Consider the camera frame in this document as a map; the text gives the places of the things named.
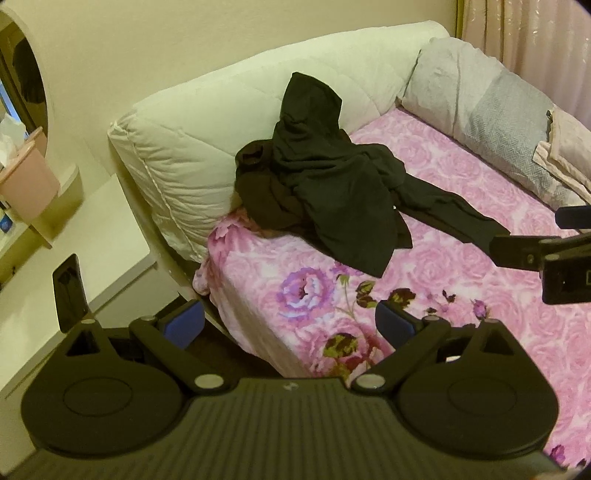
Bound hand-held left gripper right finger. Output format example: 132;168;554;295
350;299;526;394

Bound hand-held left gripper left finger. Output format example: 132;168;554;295
61;299;232;394

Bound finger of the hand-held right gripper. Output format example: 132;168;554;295
488;234;563;274
555;205;591;230

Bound black long-sleeve shirt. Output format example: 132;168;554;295
271;71;512;278

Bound pink folded sheet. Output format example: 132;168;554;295
532;105;591;206

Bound pink floral bed blanket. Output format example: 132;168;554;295
192;108;591;468

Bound white bedside table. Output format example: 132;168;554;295
0;174;158;400

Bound black phone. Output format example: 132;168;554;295
52;252;96;334

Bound dark brown garment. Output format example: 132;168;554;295
233;138;315;237

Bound grey folded quilt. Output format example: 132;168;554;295
398;36;575;210

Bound white quilt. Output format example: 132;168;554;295
107;21;452;265

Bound pink curtain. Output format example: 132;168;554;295
459;0;591;118

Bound pink waste bin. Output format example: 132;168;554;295
0;126;62;224

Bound white plastic bag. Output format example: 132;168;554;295
0;112;29;163

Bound round wall mirror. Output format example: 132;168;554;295
0;9;51;160

